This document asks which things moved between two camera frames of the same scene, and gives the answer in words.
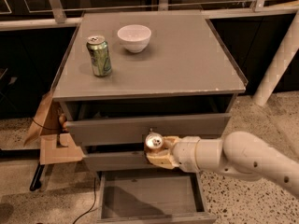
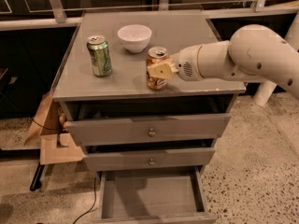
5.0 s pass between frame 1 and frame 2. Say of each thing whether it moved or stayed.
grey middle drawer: stayed
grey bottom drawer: stayed
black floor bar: stayed
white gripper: moved
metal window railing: stayed
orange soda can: moved
